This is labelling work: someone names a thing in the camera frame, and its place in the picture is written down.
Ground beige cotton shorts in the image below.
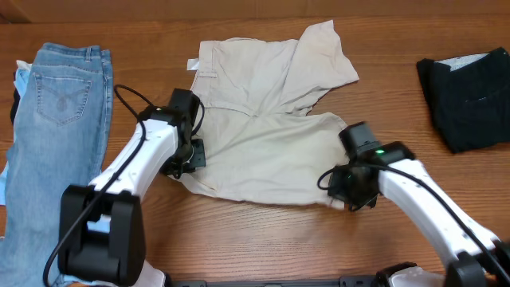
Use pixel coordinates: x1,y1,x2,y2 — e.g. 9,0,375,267
181,21,359,209

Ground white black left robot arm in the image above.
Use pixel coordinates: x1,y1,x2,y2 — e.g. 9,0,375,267
47,103,206,286

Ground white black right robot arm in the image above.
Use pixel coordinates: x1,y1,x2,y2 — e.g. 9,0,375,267
324,140,509,286

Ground light blue shirt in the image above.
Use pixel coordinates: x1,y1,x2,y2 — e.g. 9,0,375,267
0,67,116,286

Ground light blue denim jeans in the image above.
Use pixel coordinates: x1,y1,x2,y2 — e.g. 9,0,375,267
0,42,115,287

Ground folded black garment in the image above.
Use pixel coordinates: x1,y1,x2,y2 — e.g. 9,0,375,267
416,47,509,153

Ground white garment under jeans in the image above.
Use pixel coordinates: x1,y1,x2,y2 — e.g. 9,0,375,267
16,60,32,72

